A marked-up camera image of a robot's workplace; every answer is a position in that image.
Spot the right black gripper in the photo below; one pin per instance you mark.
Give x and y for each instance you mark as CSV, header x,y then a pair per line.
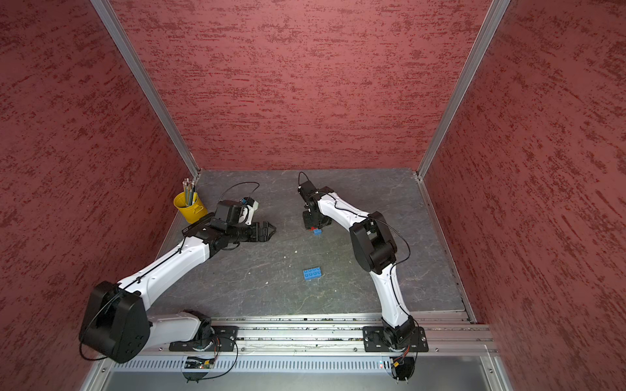
x,y
310,222

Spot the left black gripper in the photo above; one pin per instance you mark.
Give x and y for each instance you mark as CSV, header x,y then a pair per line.
x,y
265,237

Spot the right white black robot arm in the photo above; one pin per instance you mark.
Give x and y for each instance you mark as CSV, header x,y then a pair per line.
x,y
375,251

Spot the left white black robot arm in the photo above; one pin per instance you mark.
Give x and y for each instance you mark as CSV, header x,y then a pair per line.
x,y
116,322

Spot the yellow pencil cup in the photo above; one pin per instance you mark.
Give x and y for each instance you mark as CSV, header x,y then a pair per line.
x,y
192,213

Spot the pencils in cup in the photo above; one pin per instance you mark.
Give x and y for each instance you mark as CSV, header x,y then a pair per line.
x,y
189,191

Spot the left controller board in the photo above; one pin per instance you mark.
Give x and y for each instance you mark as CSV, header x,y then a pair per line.
x,y
195,363

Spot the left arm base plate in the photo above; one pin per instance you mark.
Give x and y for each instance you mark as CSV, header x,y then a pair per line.
x,y
213,340

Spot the aluminium front rail frame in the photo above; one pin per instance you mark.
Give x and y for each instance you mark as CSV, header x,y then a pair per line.
x,y
319,352

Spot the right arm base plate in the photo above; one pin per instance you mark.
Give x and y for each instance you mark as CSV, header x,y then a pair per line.
x,y
374,341

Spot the right black connector mount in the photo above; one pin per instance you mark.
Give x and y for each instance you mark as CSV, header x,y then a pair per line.
x,y
403,368

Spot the left corner aluminium post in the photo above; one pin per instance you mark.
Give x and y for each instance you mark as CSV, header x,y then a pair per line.
x,y
114,27

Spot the corner aluminium post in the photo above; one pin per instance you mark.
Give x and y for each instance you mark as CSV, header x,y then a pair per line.
x,y
493,18
114,27

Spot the right corner aluminium post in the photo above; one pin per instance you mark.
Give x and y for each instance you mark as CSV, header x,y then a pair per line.
x,y
493,18

